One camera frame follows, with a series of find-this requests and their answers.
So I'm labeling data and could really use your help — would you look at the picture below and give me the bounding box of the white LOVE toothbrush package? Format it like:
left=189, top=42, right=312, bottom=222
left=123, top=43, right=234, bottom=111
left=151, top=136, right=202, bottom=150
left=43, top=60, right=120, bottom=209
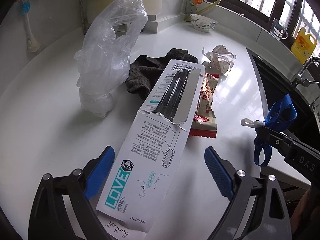
left=96, top=60, right=205, bottom=239

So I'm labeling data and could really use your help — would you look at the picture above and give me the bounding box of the blue strap with white clip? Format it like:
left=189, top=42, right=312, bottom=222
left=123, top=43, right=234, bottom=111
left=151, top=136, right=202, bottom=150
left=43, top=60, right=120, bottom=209
left=240, top=94, right=298, bottom=168

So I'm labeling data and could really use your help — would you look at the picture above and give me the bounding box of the dark grey cloth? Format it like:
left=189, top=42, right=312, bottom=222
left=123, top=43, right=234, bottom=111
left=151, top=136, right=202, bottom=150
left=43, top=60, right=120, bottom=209
left=125, top=48, right=199, bottom=100

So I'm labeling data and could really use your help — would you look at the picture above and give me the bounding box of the white paper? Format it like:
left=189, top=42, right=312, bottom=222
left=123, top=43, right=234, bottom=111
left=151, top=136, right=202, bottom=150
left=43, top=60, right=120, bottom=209
left=202, top=45, right=236, bottom=75

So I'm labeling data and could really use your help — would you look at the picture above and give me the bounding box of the black kitchen sink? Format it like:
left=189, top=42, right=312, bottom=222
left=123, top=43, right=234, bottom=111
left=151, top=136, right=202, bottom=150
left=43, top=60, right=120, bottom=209
left=246, top=47, right=320, bottom=181

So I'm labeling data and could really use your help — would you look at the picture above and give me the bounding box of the red white snack bag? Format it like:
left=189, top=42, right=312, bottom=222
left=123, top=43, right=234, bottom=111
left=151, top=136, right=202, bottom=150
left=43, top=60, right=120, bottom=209
left=189, top=73, right=220, bottom=138

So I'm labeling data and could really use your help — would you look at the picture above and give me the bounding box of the chrome sink faucet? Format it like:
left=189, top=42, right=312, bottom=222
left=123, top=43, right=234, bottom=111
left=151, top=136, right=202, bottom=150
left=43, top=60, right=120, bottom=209
left=291, top=56, right=320, bottom=88

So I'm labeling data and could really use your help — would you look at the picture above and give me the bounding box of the yellow oil bottle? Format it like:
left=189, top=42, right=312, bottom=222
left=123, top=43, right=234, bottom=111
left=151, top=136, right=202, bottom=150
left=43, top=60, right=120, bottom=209
left=291, top=27, right=317, bottom=64

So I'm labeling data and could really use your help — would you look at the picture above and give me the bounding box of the clear crumpled plastic bag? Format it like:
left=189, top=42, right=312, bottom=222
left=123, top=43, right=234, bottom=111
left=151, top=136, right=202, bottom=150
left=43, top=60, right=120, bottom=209
left=74, top=0, right=148, bottom=118

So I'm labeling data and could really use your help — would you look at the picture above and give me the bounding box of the glass mug with panda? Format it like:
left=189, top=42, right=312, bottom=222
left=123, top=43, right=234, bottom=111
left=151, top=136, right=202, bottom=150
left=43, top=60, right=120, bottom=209
left=270, top=18, right=288, bottom=40

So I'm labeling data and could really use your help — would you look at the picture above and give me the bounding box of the blue white bottle brush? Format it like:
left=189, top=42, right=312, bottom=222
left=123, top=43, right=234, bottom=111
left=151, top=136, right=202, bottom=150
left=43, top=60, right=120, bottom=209
left=21, top=0, right=41, bottom=53

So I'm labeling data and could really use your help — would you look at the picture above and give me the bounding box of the white patterned ceramic bowl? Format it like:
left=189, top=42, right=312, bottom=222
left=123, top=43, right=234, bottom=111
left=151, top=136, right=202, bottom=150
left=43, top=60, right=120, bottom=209
left=190, top=14, right=217, bottom=33

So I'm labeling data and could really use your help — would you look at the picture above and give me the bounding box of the orange wall outlet knob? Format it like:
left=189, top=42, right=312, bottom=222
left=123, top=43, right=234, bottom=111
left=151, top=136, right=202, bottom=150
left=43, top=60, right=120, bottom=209
left=190, top=0, right=203, bottom=6

